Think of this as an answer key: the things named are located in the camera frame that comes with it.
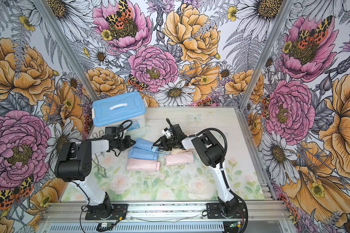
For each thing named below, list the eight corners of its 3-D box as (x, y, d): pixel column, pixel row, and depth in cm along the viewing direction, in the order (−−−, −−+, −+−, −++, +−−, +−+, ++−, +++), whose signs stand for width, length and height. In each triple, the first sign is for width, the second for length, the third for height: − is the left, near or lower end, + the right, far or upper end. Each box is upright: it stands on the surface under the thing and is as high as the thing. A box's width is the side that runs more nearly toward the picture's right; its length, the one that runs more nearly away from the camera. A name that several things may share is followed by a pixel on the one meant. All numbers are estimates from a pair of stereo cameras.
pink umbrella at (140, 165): (127, 171, 89) (126, 169, 86) (130, 161, 94) (128, 158, 91) (159, 172, 89) (159, 169, 86) (160, 161, 94) (160, 158, 91)
